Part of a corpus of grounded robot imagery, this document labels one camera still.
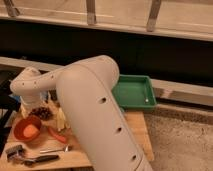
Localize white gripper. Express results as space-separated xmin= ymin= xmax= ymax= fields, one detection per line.
xmin=20 ymin=95 xmax=42 ymax=118

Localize dark grape bunch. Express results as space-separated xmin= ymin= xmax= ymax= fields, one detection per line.
xmin=30 ymin=107 xmax=53 ymax=121

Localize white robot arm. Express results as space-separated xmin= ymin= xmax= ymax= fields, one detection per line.
xmin=10 ymin=55 xmax=153 ymax=171

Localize blue object at table edge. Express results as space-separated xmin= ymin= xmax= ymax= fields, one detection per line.
xmin=9 ymin=94 xmax=21 ymax=103

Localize orange bowl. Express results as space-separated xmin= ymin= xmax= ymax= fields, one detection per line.
xmin=13 ymin=115 xmax=42 ymax=142

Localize orange fruit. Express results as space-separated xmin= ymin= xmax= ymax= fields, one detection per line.
xmin=23 ymin=124 xmax=39 ymax=138

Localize red sausage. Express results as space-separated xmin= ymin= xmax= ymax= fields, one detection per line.
xmin=47 ymin=126 xmax=67 ymax=144

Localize yellow banana slices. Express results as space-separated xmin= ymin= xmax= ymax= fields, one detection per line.
xmin=57 ymin=108 xmax=70 ymax=131

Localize grey metal clamp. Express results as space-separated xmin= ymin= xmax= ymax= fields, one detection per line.
xmin=5 ymin=145 xmax=25 ymax=162

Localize wooden cutting board table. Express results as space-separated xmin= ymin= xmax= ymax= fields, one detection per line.
xmin=0 ymin=111 xmax=154 ymax=171

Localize metal fork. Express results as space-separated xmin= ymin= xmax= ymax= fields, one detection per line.
xmin=40 ymin=145 xmax=72 ymax=154

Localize green plastic tray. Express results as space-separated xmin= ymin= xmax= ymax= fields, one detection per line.
xmin=112 ymin=75 xmax=157 ymax=110

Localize black handled tool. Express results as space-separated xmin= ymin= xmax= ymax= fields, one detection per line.
xmin=23 ymin=155 xmax=59 ymax=166

